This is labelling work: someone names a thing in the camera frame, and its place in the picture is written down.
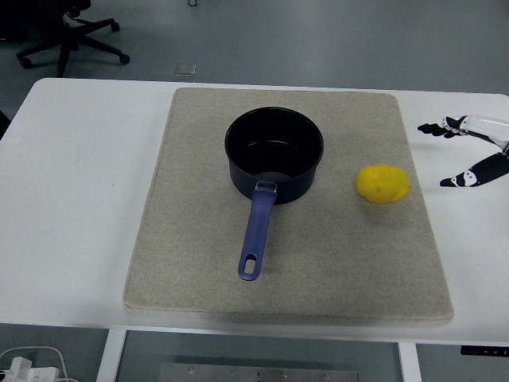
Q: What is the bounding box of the black table control panel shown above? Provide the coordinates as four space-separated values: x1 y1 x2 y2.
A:
460 345 509 357

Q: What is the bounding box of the black office chair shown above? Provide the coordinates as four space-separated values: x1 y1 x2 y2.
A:
0 0 131 79

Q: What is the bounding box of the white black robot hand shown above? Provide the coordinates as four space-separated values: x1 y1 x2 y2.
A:
417 114 509 189

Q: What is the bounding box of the grey metal plate with screws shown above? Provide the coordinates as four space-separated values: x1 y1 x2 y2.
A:
159 362 359 382

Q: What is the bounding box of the yellow potato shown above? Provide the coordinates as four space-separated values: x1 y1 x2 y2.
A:
354 164 410 204

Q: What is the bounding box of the white table leg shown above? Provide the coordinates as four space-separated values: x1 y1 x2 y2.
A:
397 341 422 382
96 329 127 382

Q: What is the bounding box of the white power strip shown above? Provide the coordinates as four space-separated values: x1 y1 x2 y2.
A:
0 357 60 382

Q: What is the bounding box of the white power cable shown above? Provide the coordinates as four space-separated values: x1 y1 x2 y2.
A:
0 345 75 382

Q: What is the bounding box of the blue pot with handle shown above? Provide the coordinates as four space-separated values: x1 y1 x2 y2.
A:
223 105 325 283

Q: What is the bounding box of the beige fabric mat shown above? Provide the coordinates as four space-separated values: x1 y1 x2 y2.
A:
122 87 455 322

